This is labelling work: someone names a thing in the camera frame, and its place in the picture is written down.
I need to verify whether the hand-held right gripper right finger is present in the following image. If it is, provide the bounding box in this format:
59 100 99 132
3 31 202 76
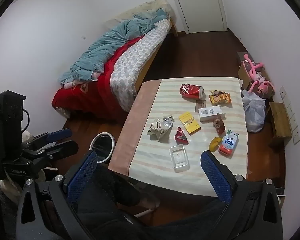
201 151 283 240

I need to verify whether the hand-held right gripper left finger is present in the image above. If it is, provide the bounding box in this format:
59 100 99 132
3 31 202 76
15 151 98 240

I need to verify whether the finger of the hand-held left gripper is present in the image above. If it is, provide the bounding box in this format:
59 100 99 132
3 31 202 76
39 140 79 161
30 128 73 146

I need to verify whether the white round bin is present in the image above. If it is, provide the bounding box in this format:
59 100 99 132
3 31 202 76
89 132 115 164

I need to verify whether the yellow cigarette box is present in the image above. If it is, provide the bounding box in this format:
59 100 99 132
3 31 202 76
179 112 202 135

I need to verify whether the white cardboard box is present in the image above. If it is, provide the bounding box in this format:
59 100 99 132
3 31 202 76
198 106 226 122

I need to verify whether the yellow fruit peel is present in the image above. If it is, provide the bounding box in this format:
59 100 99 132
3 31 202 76
209 137 222 152

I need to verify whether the white orange milk pouch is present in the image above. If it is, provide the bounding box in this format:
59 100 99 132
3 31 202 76
219 129 239 157

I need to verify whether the clear plastic container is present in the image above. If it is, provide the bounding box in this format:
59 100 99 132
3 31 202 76
169 145 190 172

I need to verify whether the dark red snack packet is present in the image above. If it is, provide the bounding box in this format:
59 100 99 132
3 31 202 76
213 116 226 136

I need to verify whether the red blanket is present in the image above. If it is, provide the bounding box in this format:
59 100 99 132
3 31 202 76
52 35 145 119

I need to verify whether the red triangular packet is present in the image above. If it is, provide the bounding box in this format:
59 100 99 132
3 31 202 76
174 127 189 145

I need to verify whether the crumpled silver wrapper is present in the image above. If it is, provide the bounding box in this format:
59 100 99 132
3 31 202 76
147 115 175 143

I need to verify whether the brown metal plaque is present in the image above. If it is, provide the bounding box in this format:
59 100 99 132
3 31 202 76
195 99 207 113

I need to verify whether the white plastic bag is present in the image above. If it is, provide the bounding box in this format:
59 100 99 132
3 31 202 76
241 90 266 133

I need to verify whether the yellow snack wrapper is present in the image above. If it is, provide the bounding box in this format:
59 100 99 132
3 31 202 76
209 90 232 105

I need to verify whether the red drink can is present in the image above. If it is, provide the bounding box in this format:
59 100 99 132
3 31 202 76
179 84 205 100

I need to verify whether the grey checkered bed sheet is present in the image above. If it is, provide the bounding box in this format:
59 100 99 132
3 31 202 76
110 19 171 113

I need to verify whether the pink plush toy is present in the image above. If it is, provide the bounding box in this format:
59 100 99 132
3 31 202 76
242 53 275 94

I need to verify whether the brown cardboard box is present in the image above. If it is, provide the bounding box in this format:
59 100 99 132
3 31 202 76
237 52 274 98

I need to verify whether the cream furry pillow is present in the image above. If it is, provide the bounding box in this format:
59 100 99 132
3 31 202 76
112 0 172 22

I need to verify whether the white door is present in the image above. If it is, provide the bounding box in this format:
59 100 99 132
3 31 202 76
169 0 227 34

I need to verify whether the cardboard box by wall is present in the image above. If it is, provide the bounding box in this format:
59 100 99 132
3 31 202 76
269 102 292 147

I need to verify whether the white wall socket row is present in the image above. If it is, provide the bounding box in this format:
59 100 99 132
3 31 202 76
279 86 300 145

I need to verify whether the wooden bed frame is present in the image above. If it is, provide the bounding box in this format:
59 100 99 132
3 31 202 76
135 20 178 98

